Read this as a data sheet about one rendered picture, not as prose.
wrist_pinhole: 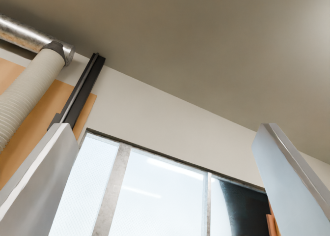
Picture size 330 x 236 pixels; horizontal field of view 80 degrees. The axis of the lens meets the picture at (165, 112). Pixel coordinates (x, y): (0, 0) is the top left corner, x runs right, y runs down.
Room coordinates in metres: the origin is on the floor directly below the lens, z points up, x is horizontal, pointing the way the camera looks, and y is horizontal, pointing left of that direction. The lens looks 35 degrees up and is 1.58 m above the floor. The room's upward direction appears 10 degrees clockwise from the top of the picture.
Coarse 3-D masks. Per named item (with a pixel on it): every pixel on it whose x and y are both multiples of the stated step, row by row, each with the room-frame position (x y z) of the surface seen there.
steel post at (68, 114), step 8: (96, 56) 1.02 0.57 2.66; (88, 64) 1.03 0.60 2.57; (96, 64) 1.05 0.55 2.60; (88, 72) 1.02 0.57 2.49; (96, 72) 1.06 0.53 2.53; (80, 80) 1.03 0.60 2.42; (88, 80) 1.05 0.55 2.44; (80, 88) 1.03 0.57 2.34; (88, 88) 1.06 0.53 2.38; (72, 96) 1.03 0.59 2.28; (80, 96) 1.05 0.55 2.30; (72, 104) 1.04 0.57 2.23; (80, 104) 1.06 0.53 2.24; (64, 112) 1.03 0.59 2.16; (72, 112) 1.05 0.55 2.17; (80, 112) 1.09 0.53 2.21; (56, 120) 1.03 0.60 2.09; (64, 120) 1.04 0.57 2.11; (72, 120) 1.05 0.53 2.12; (48, 128) 1.02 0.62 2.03; (72, 128) 1.09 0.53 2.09
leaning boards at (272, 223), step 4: (268, 200) 1.64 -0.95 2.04; (272, 212) 1.63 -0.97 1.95; (268, 216) 1.57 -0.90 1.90; (272, 216) 1.59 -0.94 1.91; (268, 220) 1.57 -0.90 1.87; (272, 220) 1.58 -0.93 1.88; (268, 224) 1.58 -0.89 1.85; (272, 224) 1.58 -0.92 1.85; (276, 224) 1.57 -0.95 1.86; (268, 228) 1.58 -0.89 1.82; (272, 228) 1.57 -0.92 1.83; (276, 228) 1.57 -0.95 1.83; (272, 232) 1.57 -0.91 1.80; (276, 232) 1.59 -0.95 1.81
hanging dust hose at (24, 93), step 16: (32, 64) 0.87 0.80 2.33; (48, 64) 0.89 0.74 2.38; (64, 64) 0.98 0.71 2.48; (16, 80) 0.88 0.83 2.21; (32, 80) 0.87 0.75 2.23; (48, 80) 0.93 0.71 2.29; (0, 96) 0.88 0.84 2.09; (16, 96) 0.87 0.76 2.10; (32, 96) 0.92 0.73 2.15; (0, 112) 0.86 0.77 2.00; (16, 112) 0.89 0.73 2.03; (0, 128) 0.88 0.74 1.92; (16, 128) 0.96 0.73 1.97; (0, 144) 0.93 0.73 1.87
